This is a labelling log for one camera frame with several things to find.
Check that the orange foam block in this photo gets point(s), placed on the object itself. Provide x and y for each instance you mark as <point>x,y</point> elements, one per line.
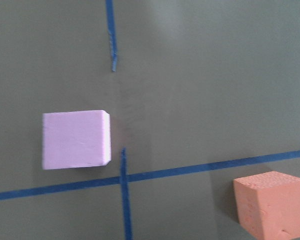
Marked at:
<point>268,205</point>

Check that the brown paper table cover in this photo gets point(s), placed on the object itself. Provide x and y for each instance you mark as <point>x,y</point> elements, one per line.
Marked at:
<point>197,82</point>

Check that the pink foam block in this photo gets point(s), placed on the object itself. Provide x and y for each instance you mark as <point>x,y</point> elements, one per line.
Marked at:
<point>77,139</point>

